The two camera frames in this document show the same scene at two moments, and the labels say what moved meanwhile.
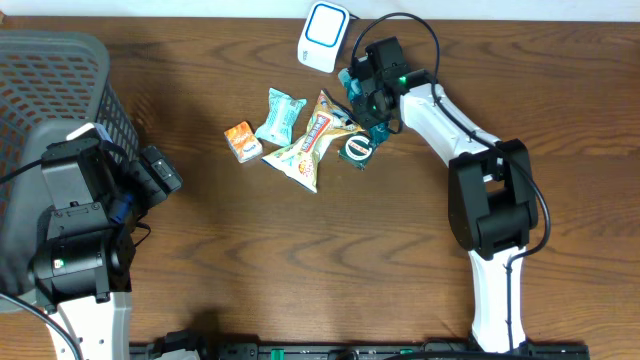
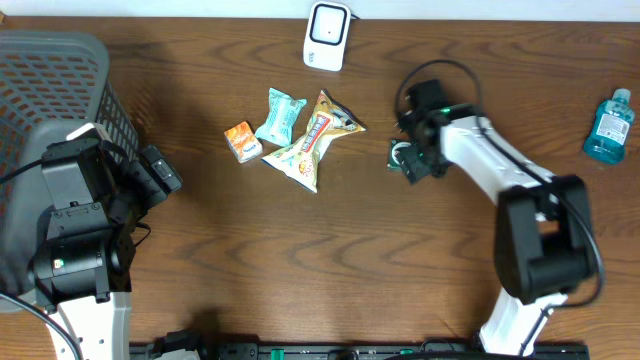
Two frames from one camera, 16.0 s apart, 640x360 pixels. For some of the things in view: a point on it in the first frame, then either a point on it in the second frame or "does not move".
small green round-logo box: x=357 y=150 to x=395 y=147
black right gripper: x=360 y=114 to x=414 y=169
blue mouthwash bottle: x=379 y=132 to x=613 y=119
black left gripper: x=138 y=175 does not move
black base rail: x=356 y=351 does not move
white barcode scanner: x=324 y=35 does not move
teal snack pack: x=281 y=113 does not move
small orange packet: x=243 y=142 does not move
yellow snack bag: x=300 y=160 does not move
